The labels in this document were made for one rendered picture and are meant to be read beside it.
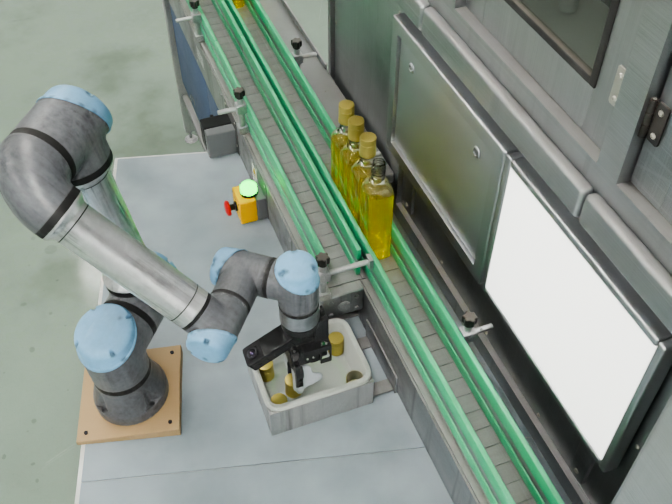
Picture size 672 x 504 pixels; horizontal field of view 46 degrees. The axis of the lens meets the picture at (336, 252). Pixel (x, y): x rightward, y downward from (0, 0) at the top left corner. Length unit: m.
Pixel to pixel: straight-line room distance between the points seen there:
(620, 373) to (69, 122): 0.92
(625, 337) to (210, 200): 1.22
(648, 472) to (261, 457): 1.14
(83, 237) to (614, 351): 0.82
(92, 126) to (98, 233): 0.18
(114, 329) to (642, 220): 0.94
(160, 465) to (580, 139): 0.99
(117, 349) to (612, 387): 0.86
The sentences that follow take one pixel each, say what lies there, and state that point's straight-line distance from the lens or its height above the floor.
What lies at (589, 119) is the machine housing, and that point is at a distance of 1.24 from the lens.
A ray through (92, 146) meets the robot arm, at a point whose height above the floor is 1.35.
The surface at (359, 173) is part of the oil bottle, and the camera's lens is 1.66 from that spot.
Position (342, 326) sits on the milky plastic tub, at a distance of 1.70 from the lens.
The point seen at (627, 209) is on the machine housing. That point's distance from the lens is 1.18.
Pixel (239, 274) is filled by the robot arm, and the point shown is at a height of 1.14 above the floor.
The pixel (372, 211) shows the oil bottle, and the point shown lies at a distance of 1.65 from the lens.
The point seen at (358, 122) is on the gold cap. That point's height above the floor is 1.16.
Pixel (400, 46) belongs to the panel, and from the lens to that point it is 1.72.
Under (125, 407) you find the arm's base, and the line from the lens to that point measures 1.66.
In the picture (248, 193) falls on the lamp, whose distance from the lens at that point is 1.99.
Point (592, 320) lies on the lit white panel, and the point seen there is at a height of 1.22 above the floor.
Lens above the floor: 2.18
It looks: 47 degrees down
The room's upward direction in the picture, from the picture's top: straight up
